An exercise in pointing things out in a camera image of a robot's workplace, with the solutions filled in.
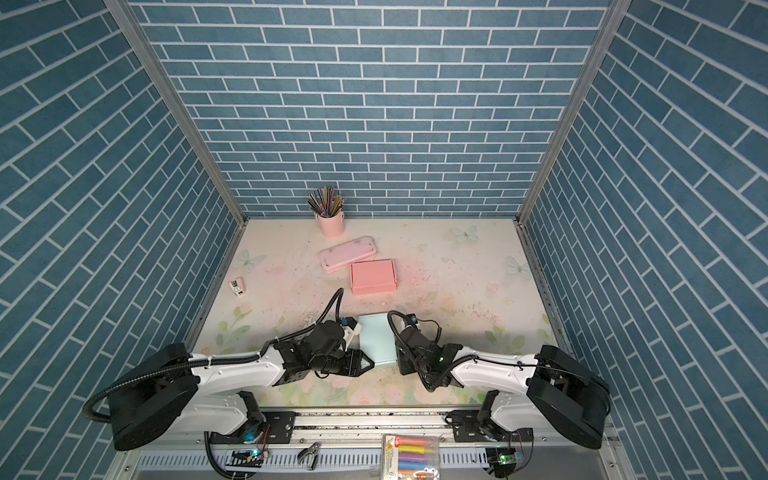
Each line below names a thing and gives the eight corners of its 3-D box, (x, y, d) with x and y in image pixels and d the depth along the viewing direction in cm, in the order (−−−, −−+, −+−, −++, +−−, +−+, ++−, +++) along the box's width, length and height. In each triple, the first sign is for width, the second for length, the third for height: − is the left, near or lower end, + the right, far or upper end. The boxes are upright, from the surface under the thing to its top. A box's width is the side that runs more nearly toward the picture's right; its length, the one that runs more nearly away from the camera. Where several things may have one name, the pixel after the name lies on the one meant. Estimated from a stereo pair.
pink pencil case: (324, 274, 105) (323, 270, 103) (317, 256, 111) (315, 251, 109) (380, 254, 112) (380, 249, 110) (370, 237, 117) (370, 232, 115)
